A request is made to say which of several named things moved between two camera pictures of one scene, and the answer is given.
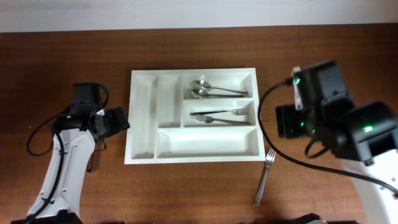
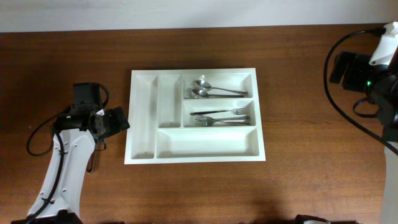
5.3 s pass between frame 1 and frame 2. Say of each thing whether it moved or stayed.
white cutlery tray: stayed
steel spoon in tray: stayed
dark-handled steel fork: stayed
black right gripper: moved
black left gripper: stayed
